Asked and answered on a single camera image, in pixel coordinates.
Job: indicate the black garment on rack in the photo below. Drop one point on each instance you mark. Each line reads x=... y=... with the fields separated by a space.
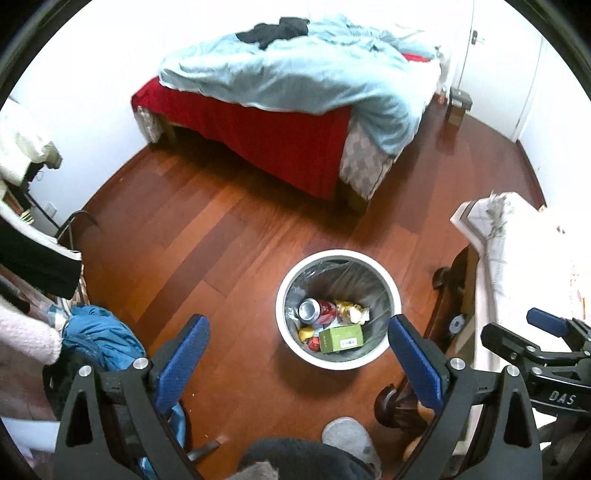
x=55 y=270

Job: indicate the black clothes on bed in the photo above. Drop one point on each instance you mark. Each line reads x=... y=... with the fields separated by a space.
x=264 y=34

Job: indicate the grey slipper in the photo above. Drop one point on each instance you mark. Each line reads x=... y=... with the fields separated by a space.
x=349 y=435

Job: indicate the light blue duvet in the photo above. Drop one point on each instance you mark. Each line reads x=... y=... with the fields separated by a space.
x=386 y=78

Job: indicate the red soda can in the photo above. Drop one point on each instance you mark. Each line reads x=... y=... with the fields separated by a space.
x=317 y=312

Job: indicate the white door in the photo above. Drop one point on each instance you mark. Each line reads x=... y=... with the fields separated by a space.
x=501 y=51

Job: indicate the white round trash bin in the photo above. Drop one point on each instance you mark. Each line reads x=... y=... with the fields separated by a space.
x=339 y=275

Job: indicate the black trousers leg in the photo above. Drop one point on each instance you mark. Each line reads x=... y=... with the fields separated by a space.
x=292 y=458

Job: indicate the yellow snack wrapper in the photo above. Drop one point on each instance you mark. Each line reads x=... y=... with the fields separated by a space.
x=352 y=313

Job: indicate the dark wooden table frame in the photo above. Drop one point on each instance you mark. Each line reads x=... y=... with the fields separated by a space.
x=396 y=406

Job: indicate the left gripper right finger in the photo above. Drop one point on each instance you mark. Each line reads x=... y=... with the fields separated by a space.
x=505 y=444

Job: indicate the red bed sheet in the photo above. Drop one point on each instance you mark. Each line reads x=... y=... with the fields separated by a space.
x=302 y=149

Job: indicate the white checked tablecloth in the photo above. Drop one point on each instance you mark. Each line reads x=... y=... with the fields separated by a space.
x=526 y=259

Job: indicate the green white carton box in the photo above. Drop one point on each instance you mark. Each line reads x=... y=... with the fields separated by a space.
x=341 y=338

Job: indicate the cream coat hanging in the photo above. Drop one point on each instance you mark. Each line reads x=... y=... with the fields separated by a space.
x=19 y=152

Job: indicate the blue jacket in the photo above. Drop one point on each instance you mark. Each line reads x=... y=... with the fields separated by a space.
x=97 y=338

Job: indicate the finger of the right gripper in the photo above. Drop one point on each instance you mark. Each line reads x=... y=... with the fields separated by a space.
x=519 y=351
x=557 y=326

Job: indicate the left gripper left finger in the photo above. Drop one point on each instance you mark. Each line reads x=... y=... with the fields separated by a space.
x=112 y=420

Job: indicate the yellow red snack bag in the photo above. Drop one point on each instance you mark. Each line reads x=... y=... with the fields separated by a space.
x=310 y=338

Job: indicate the pink fluffy garment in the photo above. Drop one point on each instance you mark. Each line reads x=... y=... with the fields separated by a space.
x=29 y=336

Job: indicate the grey checked mattress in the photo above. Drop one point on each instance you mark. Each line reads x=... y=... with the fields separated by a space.
x=364 y=166

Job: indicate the small grey box stool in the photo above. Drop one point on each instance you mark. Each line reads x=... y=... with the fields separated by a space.
x=460 y=102

